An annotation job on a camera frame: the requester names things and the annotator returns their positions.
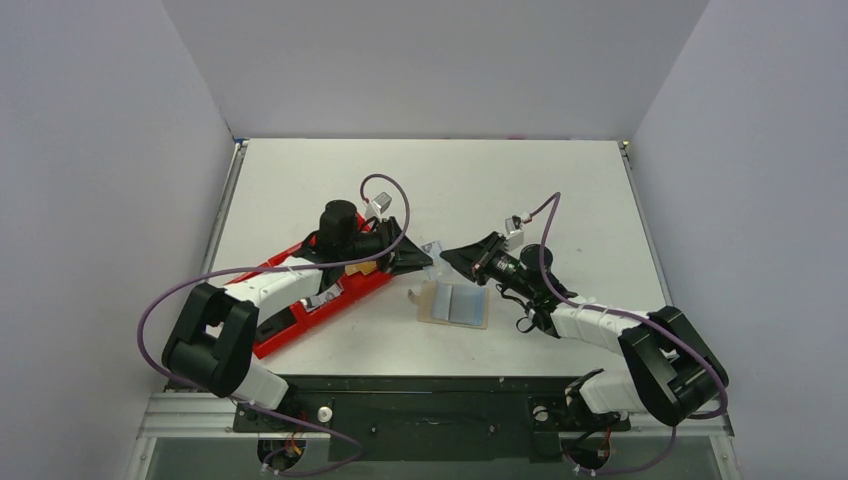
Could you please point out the gold card in tray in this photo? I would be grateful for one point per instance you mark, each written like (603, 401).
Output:
(363, 268)

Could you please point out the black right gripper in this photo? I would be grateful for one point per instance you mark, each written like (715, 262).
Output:
(486, 253)

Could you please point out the red plastic tray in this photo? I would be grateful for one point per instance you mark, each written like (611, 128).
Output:
(321, 277)

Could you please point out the aluminium frame rail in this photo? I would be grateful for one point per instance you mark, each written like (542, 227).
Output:
(194, 415)

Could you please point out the white VIP diamond card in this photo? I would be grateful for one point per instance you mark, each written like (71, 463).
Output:
(440, 268)

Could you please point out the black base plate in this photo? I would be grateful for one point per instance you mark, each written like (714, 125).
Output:
(418, 418)

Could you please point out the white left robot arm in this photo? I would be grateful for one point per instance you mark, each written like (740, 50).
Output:
(222, 332)

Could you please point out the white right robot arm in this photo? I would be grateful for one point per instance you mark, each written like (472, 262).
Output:
(670, 373)

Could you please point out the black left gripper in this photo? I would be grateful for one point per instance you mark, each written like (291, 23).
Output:
(408, 257)

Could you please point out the silver striped card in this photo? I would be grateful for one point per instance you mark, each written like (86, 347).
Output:
(315, 302)

